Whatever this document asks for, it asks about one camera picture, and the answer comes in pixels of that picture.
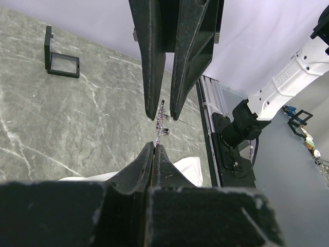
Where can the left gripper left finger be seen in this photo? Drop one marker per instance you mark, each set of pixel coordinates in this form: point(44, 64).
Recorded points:
point(81, 213)

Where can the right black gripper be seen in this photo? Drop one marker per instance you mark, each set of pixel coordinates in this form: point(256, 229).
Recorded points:
point(184, 28)

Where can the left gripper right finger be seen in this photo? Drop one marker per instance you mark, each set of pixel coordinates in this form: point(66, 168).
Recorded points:
point(196, 216)

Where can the white camisole garment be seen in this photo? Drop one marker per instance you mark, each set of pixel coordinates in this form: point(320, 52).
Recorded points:
point(189, 166)

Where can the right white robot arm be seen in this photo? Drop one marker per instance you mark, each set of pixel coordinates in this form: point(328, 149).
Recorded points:
point(256, 112)

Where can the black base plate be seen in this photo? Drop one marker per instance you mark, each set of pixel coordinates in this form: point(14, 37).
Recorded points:
point(226, 166)

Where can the black square frame stand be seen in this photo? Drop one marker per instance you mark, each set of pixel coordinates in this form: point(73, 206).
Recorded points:
point(57, 63)

